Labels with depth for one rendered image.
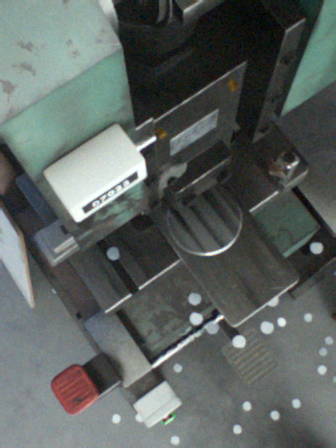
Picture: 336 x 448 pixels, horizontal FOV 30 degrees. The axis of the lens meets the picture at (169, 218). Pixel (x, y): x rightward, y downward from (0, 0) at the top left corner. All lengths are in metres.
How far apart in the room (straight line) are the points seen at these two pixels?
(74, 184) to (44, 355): 1.37
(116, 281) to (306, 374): 0.86
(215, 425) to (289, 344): 0.30
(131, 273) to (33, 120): 0.71
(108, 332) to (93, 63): 0.80
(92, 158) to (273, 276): 0.60
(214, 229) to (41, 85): 0.67
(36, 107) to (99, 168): 0.09
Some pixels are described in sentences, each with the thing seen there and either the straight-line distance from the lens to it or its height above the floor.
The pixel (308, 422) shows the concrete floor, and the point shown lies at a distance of 1.82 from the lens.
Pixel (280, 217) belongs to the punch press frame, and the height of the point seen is 0.64.
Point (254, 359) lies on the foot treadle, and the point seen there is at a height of 0.16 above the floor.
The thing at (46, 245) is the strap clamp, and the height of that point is 0.73.
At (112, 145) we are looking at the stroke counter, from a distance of 0.49.
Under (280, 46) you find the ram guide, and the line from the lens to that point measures 0.64.
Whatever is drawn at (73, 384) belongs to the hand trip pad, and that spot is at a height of 0.76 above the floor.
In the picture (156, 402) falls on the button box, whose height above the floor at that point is 0.63.
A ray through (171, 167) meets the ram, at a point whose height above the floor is 1.02.
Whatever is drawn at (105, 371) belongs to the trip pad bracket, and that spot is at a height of 0.71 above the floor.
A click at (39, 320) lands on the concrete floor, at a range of 1.84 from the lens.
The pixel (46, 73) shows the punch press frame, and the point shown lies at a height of 1.44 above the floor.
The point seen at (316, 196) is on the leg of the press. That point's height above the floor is 0.64.
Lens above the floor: 1.79
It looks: 75 degrees down
